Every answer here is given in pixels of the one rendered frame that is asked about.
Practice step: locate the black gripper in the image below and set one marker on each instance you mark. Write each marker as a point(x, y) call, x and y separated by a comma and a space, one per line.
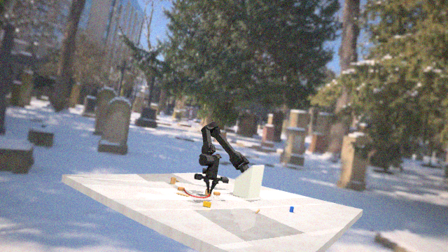
point(211, 175)

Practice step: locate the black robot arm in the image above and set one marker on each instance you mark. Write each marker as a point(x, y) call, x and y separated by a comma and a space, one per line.
point(207, 159)

